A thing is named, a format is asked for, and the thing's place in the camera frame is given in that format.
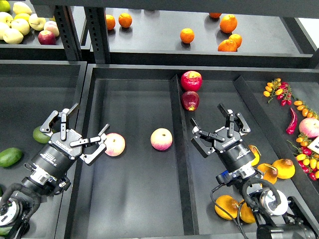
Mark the black shelf rack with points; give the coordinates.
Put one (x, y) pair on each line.
(273, 34)

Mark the pink peach centre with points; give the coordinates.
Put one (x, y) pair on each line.
(161, 139)

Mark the orange centre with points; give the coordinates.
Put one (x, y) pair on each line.
(187, 35)

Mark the yellow pear with stem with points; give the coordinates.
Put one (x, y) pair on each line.
(228, 206)

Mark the yellow pear upper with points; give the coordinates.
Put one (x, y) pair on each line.
(256, 153)

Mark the white label card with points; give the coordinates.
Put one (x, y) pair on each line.
(314, 145)

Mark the pale yellow apple middle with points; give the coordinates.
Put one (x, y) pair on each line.
(21, 25)

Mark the pale yellow apple right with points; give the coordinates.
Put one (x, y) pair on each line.
(37, 23)

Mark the yellow pear under arm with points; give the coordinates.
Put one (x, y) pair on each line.
(270, 173)

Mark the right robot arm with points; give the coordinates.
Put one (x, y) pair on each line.
(276, 216)

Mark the pink peach on shelf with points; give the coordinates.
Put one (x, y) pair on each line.
(52, 27)

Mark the orange far left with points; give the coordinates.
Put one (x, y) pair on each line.
(110, 21)

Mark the dark red apple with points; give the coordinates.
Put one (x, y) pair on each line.
(190, 100)

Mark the yellow pear right edge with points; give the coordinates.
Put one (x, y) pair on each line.
(285, 167)

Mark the yellow lemon on shelf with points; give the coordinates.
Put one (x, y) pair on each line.
(24, 16)

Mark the black left tray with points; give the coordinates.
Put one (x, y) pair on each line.
(29, 92)

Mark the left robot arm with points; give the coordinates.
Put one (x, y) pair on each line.
(21, 200)

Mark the orange front right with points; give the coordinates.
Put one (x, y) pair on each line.
(227, 45)

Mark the yellow pear bottom right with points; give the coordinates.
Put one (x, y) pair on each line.
(246, 213)

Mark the dark avocado bottom left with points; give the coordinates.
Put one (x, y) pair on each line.
(4, 231)

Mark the cherry tomato bunch upper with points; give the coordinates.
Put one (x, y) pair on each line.
(279, 89)

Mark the light green avocado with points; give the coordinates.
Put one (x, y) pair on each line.
(10, 156)

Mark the pink peach right edge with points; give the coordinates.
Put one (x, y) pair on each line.
(309, 127)

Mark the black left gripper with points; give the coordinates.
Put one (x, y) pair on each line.
(66, 146)

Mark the pale yellow apple front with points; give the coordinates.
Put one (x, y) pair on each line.
(12, 36)

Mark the red apple on shelf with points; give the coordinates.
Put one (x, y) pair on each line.
(46, 37)

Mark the bright red apple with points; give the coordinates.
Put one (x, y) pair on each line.
(191, 81)

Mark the red chili pepper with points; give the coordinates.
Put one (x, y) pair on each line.
(293, 123)

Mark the cherry tomato bunch lower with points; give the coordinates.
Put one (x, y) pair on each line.
(307, 158)

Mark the orange top edge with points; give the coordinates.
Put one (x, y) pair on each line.
(215, 15)

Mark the green avocado upper left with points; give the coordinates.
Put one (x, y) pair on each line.
(39, 136)

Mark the orange large upper right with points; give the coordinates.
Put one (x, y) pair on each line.
(228, 23)

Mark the large black divided tray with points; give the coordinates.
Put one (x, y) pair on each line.
(150, 194)

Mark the orange right small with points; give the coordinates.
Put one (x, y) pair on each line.
(237, 38)

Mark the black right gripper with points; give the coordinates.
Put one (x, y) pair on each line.
(227, 142)

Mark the pink peach left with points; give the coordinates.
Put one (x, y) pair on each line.
(115, 144)

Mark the cherry tomato bunch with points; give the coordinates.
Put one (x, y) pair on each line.
(307, 158)
(279, 89)

